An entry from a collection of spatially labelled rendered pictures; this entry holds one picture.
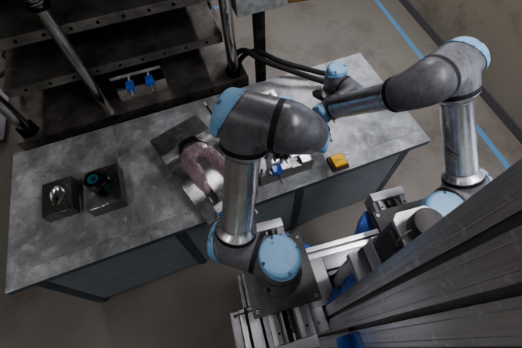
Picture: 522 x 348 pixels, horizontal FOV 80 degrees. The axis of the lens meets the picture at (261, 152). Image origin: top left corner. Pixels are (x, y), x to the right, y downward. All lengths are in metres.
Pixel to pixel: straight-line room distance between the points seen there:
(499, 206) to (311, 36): 3.26
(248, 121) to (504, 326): 0.47
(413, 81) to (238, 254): 0.62
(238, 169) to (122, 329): 1.73
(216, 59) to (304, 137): 1.48
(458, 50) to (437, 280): 0.60
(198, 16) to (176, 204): 1.06
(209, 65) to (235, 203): 1.35
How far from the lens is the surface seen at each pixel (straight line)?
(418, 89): 0.83
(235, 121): 0.63
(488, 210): 0.33
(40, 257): 1.66
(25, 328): 2.59
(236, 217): 0.81
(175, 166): 1.50
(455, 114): 0.97
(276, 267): 0.87
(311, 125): 0.63
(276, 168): 1.35
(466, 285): 0.40
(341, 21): 3.74
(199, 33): 1.84
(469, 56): 0.91
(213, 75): 1.95
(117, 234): 1.53
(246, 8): 1.84
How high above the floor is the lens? 2.12
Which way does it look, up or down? 58 degrees down
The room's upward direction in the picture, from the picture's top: 3 degrees counter-clockwise
